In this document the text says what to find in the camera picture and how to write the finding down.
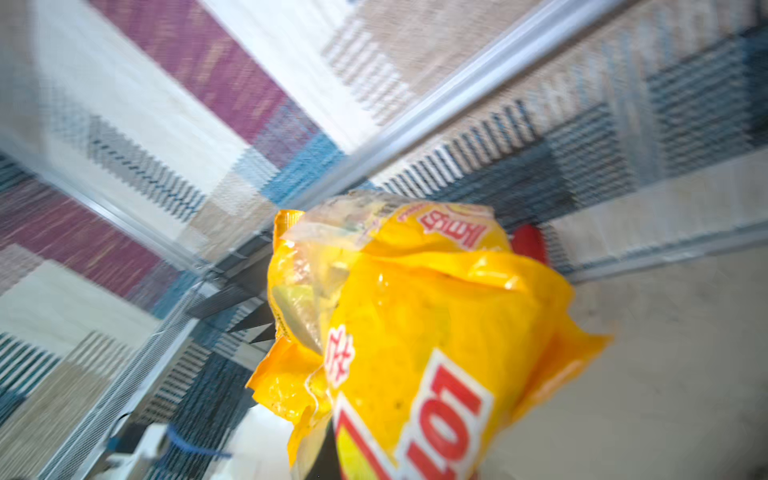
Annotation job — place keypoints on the black wire shelf rack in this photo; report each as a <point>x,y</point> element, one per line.
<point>241,277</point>

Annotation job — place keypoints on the red candy bag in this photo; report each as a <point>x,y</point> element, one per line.
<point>529,241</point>

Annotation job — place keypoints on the blue checkered paper bag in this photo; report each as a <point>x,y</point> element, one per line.
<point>254,449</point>

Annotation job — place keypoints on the yellow snack bag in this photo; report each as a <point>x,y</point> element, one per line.
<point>413,326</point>

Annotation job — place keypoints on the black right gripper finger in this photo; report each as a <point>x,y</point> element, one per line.
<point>319,454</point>

